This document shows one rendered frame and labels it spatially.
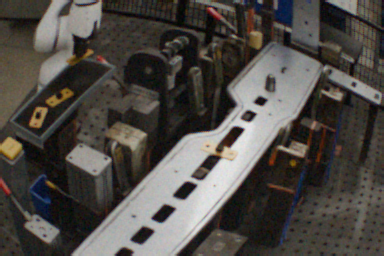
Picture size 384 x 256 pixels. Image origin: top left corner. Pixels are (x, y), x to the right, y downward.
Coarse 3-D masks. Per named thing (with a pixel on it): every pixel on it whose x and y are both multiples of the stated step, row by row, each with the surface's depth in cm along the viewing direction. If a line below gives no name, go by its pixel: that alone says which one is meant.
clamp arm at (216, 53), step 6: (210, 48) 195; (216, 48) 196; (210, 54) 196; (216, 54) 196; (216, 60) 197; (216, 66) 197; (216, 72) 198; (216, 78) 199; (222, 78) 202; (216, 84) 200
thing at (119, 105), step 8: (112, 104) 169; (120, 104) 169; (128, 104) 169; (112, 112) 167; (120, 112) 166; (128, 112) 169; (112, 120) 169; (120, 120) 167; (128, 120) 170; (112, 184) 180
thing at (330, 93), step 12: (324, 96) 196; (336, 96) 194; (324, 108) 198; (336, 108) 195; (324, 120) 200; (336, 120) 197; (324, 132) 202; (324, 144) 205; (324, 156) 207; (312, 168) 211; (324, 168) 208; (312, 180) 213; (324, 180) 213
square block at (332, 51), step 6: (324, 42) 223; (330, 42) 225; (324, 48) 222; (330, 48) 220; (336, 48) 221; (324, 54) 223; (330, 54) 221; (336, 54) 220; (324, 60) 225; (330, 60) 223; (336, 60) 221; (324, 66) 226; (336, 66) 223; (330, 72) 226; (330, 84) 228
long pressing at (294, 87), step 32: (256, 64) 211; (288, 64) 215; (320, 64) 220; (256, 96) 196; (288, 96) 198; (224, 128) 182; (256, 128) 183; (192, 160) 171; (224, 160) 172; (256, 160) 173; (160, 192) 160; (192, 192) 161; (224, 192) 162; (128, 224) 148; (160, 224) 150; (192, 224) 151
